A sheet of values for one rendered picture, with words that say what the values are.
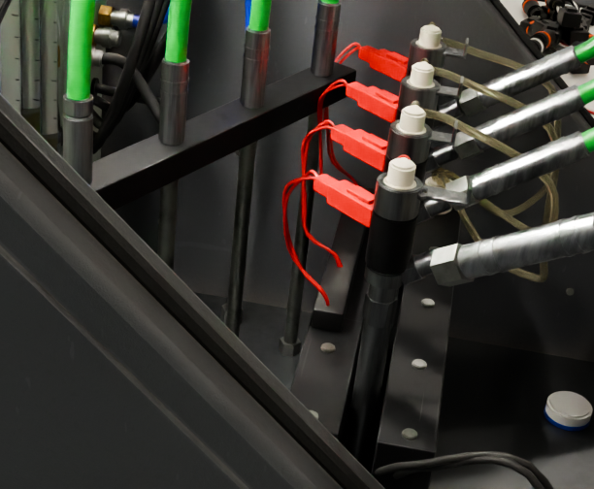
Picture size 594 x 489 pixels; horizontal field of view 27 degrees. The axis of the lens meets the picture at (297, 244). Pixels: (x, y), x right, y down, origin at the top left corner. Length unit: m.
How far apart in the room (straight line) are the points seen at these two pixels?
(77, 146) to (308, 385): 0.22
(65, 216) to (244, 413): 0.09
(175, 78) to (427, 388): 0.27
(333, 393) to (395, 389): 0.04
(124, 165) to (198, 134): 0.07
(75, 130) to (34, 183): 0.37
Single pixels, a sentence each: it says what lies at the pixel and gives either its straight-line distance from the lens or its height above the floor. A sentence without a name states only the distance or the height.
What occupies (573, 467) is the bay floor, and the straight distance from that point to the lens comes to 1.04.
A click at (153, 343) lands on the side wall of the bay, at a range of 0.39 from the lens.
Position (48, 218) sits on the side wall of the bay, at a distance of 0.38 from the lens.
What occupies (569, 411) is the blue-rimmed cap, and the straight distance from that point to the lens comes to 1.07.
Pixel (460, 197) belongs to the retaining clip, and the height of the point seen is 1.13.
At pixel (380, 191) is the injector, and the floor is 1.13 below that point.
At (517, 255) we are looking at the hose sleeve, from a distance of 0.61.
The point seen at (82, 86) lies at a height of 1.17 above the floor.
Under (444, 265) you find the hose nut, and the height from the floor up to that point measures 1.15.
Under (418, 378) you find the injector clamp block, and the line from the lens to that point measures 0.84.
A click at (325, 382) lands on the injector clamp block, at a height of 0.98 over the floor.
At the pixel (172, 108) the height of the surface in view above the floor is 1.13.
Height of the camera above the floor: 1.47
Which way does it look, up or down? 30 degrees down
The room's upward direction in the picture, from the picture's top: 6 degrees clockwise
